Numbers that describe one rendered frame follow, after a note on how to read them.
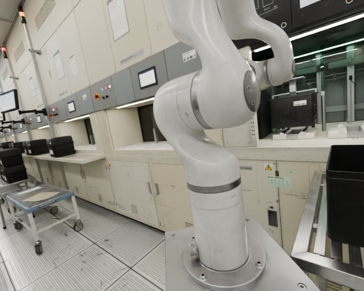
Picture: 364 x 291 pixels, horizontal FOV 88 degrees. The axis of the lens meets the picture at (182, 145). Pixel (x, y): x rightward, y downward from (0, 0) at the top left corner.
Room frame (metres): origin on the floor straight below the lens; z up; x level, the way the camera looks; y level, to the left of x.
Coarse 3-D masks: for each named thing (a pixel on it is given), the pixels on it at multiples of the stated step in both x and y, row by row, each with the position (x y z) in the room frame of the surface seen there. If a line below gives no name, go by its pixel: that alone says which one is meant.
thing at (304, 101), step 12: (288, 96) 1.08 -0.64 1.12; (300, 96) 1.04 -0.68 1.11; (312, 96) 1.00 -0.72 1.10; (276, 108) 1.12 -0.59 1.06; (288, 108) 1.08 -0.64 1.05; (300, 108) 1.04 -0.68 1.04; (312, 108) 1.00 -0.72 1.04; (276, 120) 1.12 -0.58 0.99; (288, 120) 1.08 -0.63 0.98; (300, 120) 1.04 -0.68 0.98; (312, 120) 1.01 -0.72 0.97
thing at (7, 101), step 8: (0, 96) 2.75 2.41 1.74; (8, 96) 2.66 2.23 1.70; (16, 96) 2.61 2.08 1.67; (0, 104) 2.75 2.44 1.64; (8, 104) 2.66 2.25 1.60; (16, 104) 2.59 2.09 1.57; (8, 112) 2.71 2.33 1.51; (24, 112) 2.77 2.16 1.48; (32, 112) 2.82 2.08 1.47; (40, 112) 2.92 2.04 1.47
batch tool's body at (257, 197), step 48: (288, 0) 0.89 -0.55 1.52; (336, 0) 0.78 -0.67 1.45; (240, 48) 1.04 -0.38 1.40; (336, 48) 1.17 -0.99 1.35; (240, 144) 1.08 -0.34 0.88; (288, 144) 0.96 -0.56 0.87; (336, 144) 0.82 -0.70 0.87; (288, 192) 0.92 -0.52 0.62; (288, 240) 0.93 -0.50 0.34; (336, 288) 0.80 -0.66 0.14
